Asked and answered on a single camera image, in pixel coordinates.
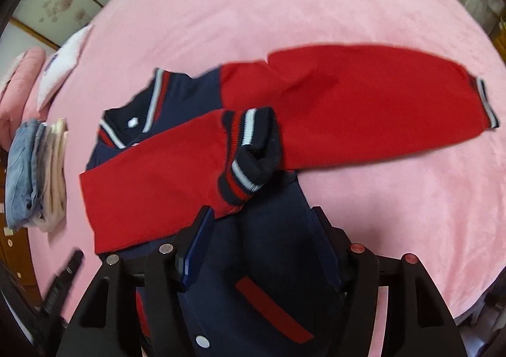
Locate navy red varsity jacket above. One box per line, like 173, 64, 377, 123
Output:
80, 45, 499, 356

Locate folded cream clothes stack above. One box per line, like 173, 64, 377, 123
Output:
34, 119, 68, 233

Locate brown wooden headboard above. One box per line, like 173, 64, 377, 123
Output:
0, 150, 42, 306

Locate pink plush bed blanket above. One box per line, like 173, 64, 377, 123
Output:
29, 0, 505, 317

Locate folded blue denim jeans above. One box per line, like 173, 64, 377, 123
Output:
4, 119, 46, 231

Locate small white pink pillow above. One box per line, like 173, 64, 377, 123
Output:
37, 23, 94, 111

